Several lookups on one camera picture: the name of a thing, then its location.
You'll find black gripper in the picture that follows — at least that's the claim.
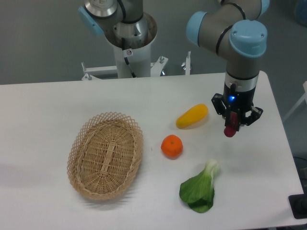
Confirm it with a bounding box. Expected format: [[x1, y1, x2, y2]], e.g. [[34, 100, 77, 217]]
[[211, 84, 263, 127]]

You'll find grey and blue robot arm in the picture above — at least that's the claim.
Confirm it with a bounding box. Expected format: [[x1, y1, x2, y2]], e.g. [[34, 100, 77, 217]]
[[78, 0, 270, 131]]

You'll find yellow mango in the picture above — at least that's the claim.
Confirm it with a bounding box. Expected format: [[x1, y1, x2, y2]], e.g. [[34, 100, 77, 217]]
[[176, 103, 209, 129]]

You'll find orange tangerine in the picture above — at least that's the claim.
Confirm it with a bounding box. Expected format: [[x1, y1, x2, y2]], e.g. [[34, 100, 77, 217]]
[[161, 135, 183, 159]]

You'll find green bok choy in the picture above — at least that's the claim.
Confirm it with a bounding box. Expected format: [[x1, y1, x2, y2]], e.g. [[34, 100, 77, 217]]
[[179, 159, 220, 213]]

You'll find black device at table edge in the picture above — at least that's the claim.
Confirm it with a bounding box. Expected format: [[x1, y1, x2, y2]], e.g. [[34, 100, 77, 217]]
[[288, 194, 307, 219]]

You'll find oval wicker basket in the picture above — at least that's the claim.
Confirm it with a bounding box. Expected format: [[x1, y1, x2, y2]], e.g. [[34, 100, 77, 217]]
[[67, 112, 143, 201]]

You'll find white furniture frame right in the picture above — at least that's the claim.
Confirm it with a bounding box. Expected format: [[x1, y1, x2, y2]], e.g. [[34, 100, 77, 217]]
[[282, 81, 307, 123]]

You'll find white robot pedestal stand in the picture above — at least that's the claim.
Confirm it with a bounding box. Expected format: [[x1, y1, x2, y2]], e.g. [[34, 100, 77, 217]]
[[81, 13, 192, 81]]

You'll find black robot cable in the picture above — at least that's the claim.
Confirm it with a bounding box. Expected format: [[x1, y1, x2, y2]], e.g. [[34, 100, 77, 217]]
[[121, 37, 137, 79]]

